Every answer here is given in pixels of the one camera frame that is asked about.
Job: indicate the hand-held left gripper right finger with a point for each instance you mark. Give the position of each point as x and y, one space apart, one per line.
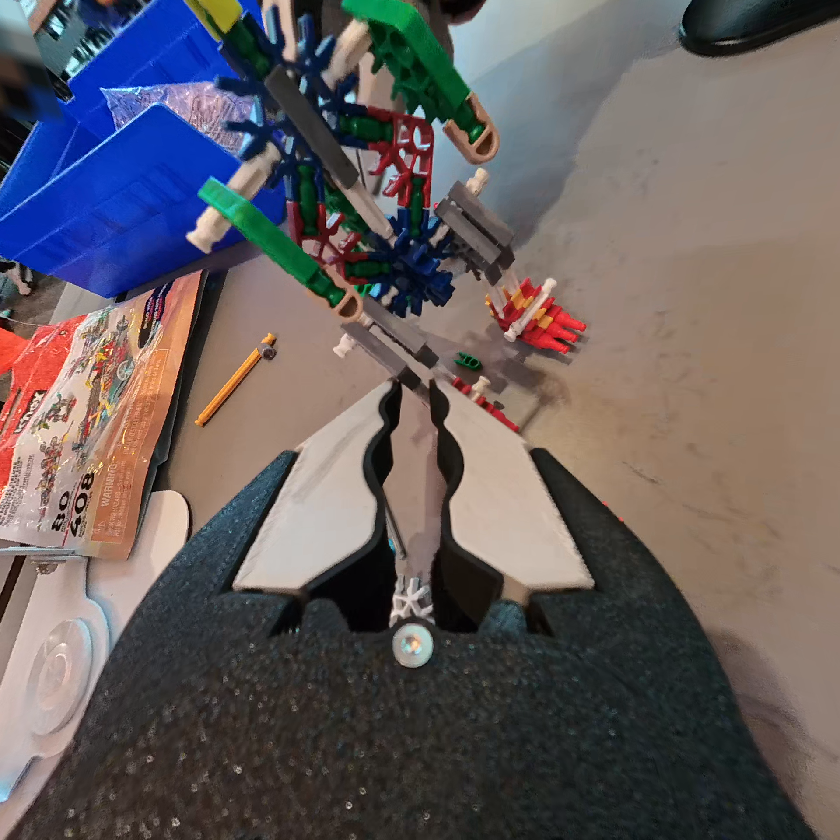
518 512

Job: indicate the white snowflake connector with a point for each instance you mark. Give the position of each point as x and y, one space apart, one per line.
410 600

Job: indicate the thin dark grey rod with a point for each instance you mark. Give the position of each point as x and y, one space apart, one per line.
394 525

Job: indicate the small grey connector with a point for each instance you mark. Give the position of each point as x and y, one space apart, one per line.
268 348

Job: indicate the clear suction cup mount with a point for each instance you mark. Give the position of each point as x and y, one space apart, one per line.
62 676

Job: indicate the blue storage bin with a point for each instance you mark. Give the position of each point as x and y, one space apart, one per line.
131 197

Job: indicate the long orange rod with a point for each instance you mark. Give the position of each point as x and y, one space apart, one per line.
229 384

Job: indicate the clear plastic wrap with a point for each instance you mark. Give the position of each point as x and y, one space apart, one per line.
170 111

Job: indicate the colourful construction toy model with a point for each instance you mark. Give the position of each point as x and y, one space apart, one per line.
420 262

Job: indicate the black glossy object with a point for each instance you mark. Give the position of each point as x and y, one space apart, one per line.
754 26

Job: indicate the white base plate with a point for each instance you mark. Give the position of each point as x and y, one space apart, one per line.
98 590

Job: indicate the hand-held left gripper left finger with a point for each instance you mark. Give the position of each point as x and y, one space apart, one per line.
315 505

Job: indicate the printed toy packaging bag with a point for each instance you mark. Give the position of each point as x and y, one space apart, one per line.
98 426

